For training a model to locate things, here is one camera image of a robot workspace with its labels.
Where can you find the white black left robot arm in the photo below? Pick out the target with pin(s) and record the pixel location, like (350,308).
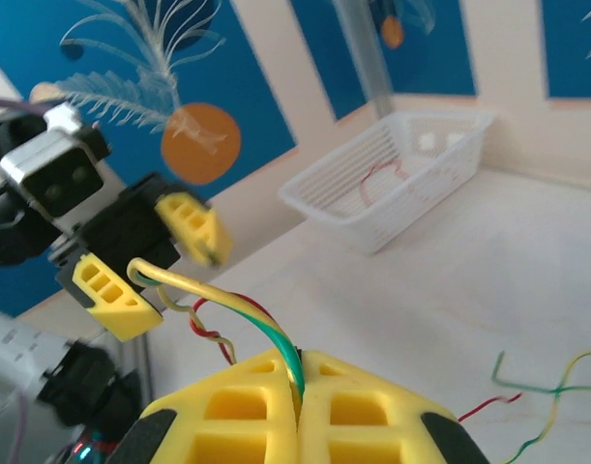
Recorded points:
(14,348)

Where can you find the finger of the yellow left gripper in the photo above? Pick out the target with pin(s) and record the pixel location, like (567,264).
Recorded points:
(198,227)
(121,309)

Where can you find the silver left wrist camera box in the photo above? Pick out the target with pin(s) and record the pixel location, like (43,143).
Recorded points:
(58,179)

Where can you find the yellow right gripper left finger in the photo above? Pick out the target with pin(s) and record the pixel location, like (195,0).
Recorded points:
(188,435)

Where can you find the white plastic basket with labels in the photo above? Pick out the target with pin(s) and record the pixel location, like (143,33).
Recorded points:
(421,188)

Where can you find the aluminium frame post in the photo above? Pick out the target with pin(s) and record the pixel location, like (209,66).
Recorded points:
(367,58)

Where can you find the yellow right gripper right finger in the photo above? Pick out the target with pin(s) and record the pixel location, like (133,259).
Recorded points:
(401,435)

